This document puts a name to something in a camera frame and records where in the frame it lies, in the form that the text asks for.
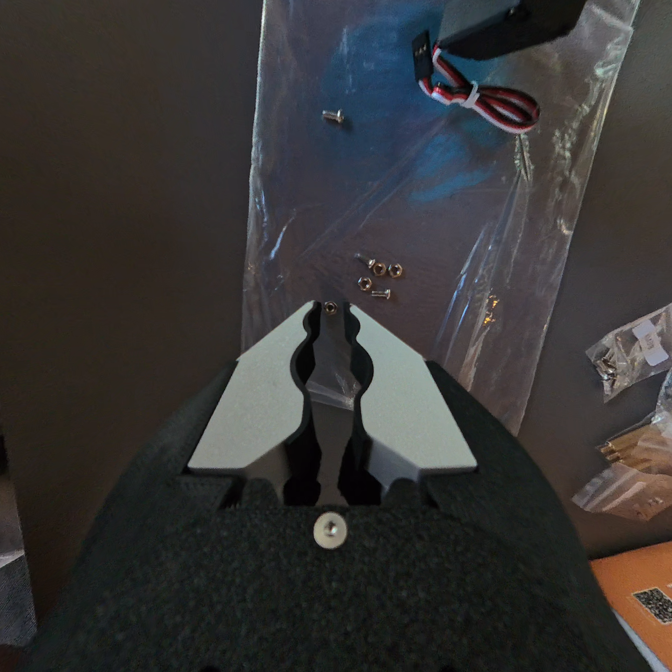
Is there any orange cardboard box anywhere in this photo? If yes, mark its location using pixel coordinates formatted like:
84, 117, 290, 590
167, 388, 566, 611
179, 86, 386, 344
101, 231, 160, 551
588, 541, 672, 672

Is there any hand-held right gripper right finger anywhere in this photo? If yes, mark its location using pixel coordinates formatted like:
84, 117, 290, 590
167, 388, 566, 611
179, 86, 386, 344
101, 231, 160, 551
344, 302, 480, 494

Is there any dark grey desk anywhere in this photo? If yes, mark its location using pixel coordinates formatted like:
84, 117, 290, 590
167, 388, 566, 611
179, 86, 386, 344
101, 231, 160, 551
0, 0, 672, 652

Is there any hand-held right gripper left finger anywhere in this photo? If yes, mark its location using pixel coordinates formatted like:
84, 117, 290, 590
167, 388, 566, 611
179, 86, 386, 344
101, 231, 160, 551
187, 301, 322, 474

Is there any pile of clear hardware bags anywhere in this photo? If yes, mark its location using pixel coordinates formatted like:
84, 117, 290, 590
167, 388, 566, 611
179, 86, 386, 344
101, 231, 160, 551
572, 307, 672, 526

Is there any clear plastic bag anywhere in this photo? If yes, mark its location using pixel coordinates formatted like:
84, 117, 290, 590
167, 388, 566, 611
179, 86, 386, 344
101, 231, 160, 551
241, 0, 642, 436

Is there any red white black servo cable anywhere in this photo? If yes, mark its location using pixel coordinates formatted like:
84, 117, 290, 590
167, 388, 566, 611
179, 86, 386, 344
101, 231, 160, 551
409, 30, 541, 136

